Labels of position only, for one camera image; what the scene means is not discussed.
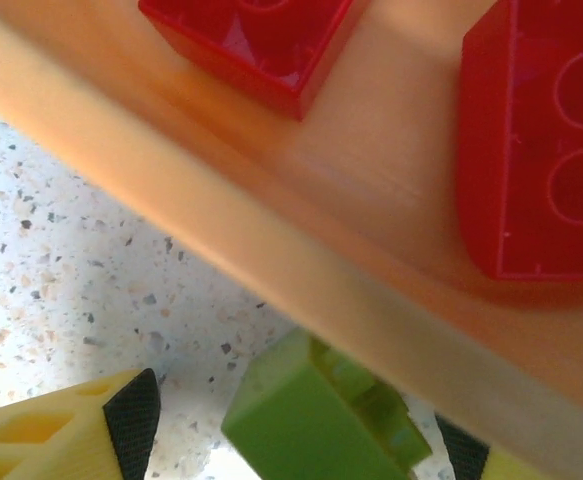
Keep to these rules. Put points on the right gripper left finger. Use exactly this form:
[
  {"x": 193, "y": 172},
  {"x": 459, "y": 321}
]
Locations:
[{"x": 46, "y": 440}]

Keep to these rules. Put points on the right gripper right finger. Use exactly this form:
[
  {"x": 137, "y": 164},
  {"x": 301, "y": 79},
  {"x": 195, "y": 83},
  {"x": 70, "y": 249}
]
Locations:
[{"x": 471, "y": 460}]

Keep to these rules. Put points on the green lego brick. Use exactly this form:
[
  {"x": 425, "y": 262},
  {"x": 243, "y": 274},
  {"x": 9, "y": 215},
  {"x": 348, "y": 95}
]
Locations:
[{"x": 296, "y": 425}]

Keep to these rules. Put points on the orange plastic container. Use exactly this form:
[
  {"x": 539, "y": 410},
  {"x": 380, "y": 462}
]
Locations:
[{"x": 221, "y": 200}]

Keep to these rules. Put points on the red lego brick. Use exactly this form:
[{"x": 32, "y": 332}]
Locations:
[
  {"x": 251, "y": 50},
  {"x": 521, "y": 150}
]

